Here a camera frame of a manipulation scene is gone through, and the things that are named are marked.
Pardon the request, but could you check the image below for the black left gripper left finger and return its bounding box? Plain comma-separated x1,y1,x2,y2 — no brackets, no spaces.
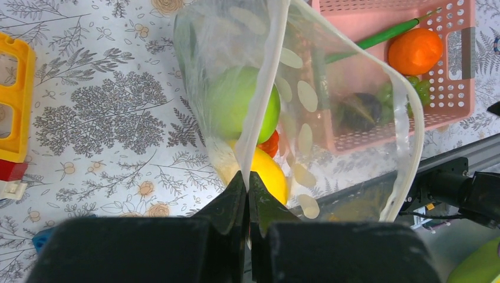
28,173,246,282

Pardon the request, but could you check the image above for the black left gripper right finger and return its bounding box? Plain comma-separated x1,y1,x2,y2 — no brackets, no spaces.
248,172,440,282

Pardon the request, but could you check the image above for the yellow toy mango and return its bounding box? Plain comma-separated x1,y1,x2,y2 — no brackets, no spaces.
208,139,290,205

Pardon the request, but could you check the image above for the orange toy pumpkin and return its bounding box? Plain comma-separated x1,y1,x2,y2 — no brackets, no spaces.
257,130,279,158

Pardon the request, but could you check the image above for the green toy apple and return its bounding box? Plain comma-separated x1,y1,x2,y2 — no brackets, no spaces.
207,66,281,144

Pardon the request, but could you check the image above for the clear zip top bag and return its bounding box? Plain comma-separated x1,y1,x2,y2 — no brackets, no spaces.
173,1,425,222

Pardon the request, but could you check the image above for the pink plastic basket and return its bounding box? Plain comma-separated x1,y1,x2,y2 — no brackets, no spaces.
308,0,477,155

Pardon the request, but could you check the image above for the dark purple toy plum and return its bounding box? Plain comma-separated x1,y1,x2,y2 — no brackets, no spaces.
337,93,383,131

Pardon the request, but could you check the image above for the blue grey toy block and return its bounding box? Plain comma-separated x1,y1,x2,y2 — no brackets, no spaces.
32,227,55,254

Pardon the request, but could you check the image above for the green toy grape bunch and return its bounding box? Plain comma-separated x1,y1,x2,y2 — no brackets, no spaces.
377,75,433,118

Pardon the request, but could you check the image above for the green toy chili pepper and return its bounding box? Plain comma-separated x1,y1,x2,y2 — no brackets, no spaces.
325,8,442,64

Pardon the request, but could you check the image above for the orange toy tangerine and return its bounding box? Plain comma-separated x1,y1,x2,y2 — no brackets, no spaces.
387,28,444,76

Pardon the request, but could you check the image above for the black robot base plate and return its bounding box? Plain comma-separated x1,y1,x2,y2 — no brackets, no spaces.
317,134,499,229

